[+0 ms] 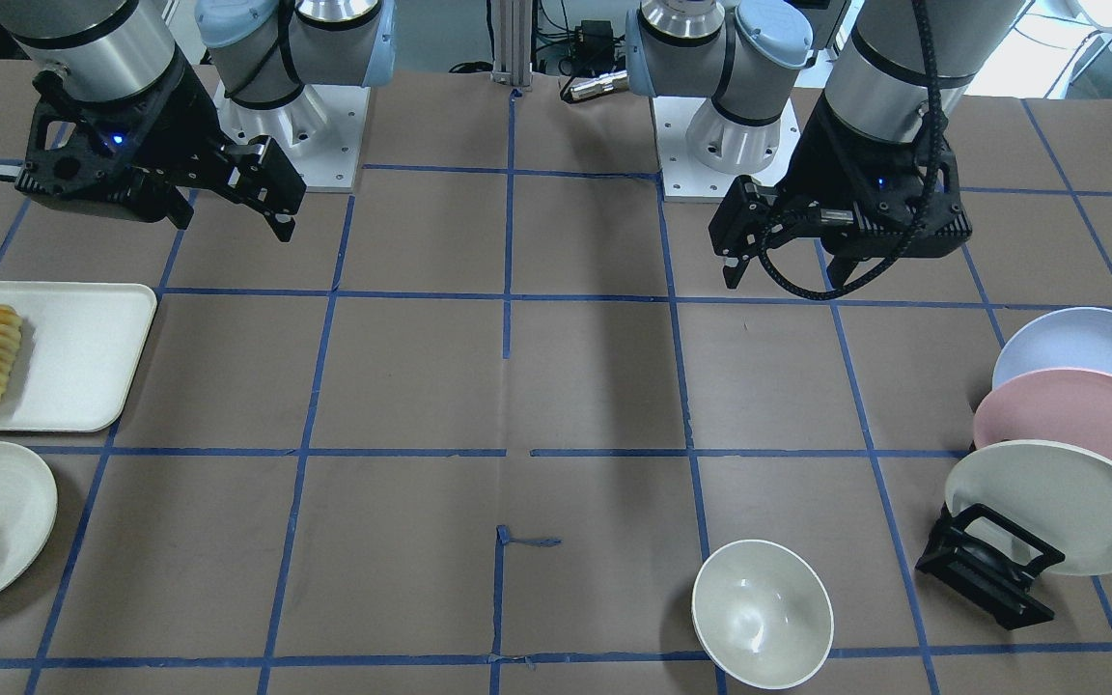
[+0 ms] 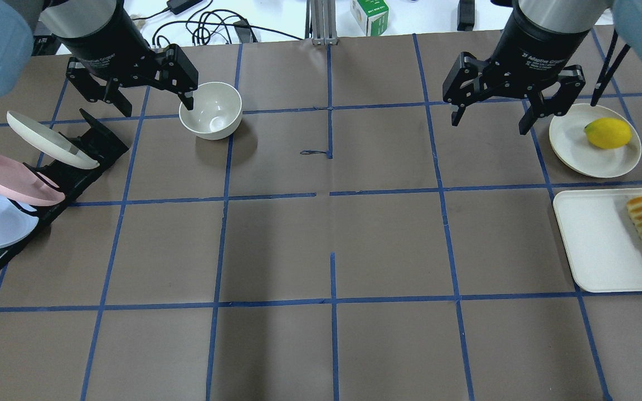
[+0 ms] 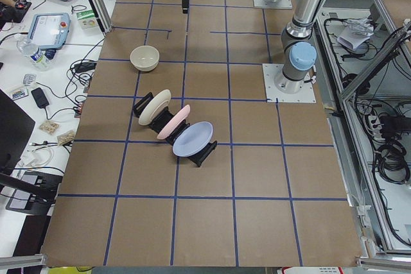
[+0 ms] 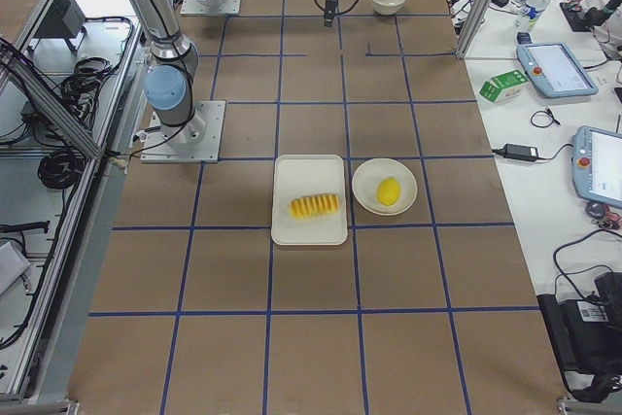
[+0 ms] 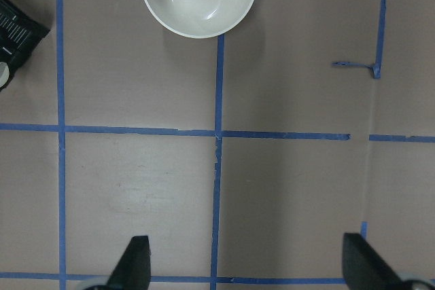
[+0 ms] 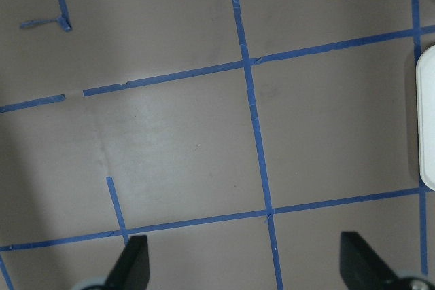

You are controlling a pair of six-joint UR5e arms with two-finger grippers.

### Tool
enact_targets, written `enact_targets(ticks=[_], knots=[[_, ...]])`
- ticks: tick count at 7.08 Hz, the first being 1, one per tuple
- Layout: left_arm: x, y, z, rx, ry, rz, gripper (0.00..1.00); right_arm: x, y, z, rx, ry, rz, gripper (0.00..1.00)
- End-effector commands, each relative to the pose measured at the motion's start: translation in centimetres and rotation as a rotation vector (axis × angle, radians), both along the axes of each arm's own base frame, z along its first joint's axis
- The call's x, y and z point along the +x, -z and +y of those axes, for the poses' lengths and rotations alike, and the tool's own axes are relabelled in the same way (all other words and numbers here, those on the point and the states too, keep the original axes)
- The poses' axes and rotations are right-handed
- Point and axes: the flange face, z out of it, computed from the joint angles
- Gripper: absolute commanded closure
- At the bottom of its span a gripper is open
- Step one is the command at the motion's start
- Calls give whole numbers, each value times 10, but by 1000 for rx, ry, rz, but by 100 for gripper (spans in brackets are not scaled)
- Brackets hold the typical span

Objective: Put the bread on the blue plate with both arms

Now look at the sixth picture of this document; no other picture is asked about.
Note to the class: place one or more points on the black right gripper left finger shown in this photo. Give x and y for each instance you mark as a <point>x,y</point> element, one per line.
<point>132,269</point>

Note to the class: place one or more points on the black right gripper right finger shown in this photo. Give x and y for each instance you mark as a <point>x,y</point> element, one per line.
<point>361,268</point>

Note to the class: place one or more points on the white rectangular tray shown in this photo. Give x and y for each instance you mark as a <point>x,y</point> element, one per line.
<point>425,115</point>

